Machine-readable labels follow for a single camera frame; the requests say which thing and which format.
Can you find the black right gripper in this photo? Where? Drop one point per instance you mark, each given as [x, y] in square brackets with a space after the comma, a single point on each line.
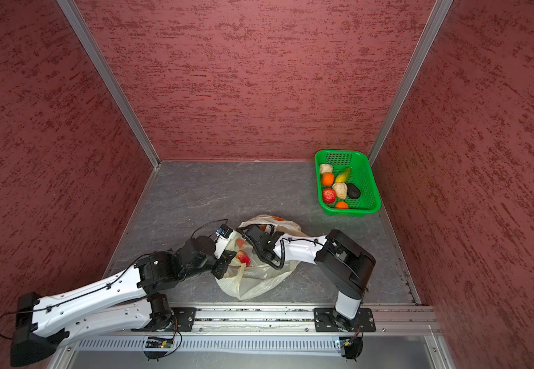
[259, 250]

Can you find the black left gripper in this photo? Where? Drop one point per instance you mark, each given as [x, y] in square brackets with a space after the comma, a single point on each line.
[224, 261]

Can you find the translucent yellow plastic bag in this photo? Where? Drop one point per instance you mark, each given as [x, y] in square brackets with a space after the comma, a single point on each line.
[245, 283]

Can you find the beige round fruit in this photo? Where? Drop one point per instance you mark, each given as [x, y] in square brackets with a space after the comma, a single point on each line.
[325, 168]
[341, 190]

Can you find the yellow green mango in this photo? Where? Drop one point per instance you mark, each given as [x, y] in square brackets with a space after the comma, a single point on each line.
[343, 176]

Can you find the green plastic basket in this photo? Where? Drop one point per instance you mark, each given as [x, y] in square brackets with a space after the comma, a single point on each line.
[361, 176]

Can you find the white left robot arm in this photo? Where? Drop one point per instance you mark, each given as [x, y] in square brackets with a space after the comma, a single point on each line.
[133, 299]

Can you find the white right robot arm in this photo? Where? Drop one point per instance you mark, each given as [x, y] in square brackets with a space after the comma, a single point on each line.
[344, 262]

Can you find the round orange fruit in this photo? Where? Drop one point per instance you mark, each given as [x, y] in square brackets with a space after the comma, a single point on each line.
[327, 179]

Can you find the beige round fruit in basket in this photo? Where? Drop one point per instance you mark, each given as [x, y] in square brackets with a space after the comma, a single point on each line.
[325, 168]

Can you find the black avocado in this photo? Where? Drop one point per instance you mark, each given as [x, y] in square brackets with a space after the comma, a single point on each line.
[353, 191]

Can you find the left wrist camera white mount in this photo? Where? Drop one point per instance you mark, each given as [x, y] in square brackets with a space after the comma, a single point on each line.
[223, 235]

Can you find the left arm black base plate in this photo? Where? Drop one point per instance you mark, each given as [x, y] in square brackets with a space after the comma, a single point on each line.
[181, 319]

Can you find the left controller board with wires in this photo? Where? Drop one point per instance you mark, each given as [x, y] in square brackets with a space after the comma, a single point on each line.
[158, 348]

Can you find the controller board with wires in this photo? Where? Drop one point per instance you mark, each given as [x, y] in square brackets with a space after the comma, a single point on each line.
[351, 347]
[158, 348]

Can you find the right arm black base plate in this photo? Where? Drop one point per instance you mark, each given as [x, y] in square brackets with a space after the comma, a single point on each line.
[329, 320]

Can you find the right controller board with wires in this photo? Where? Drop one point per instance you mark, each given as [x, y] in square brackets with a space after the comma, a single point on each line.
[351, 347]

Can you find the perforated cable duct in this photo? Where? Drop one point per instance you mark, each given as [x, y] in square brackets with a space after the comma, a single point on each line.
[231, 344]

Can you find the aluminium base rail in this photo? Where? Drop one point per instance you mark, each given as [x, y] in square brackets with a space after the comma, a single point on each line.
[298, 319]

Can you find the aluminium corner post left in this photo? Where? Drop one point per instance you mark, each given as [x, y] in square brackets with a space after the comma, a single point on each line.
[80, 28]

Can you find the aluminium corner post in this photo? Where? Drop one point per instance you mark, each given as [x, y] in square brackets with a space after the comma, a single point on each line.
[429, 33]
[80, 28]

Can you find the aluminium corner post right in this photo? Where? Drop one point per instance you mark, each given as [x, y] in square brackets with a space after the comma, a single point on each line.
[429, 33]

